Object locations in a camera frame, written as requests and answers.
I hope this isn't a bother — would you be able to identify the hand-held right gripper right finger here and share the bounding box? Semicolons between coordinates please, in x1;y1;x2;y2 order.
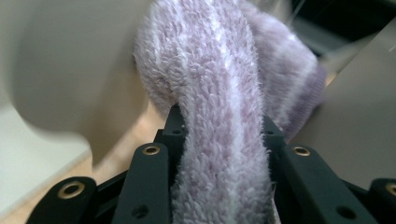
262;115;379;224

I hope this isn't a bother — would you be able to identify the purple striped fuzzy sock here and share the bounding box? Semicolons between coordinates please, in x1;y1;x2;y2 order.
134;0;328;224

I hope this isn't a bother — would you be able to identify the extendable metal bookend rack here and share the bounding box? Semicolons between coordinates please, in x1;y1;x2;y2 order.
0;0;396;218

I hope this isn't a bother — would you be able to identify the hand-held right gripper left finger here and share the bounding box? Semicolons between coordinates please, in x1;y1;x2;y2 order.
111;104;188;224

